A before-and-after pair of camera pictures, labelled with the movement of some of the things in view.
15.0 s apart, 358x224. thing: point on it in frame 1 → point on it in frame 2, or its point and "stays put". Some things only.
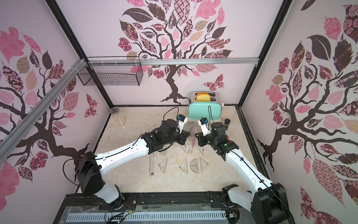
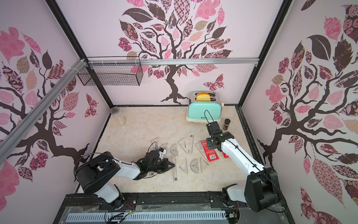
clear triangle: x=203 y=164 stays put
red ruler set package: x=194 y=129 → x=211 y=154
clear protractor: x=194 y=165 stays put
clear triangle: x=184 y=147 stays put
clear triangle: x=183 y=166 stays put
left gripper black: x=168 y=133 → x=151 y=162
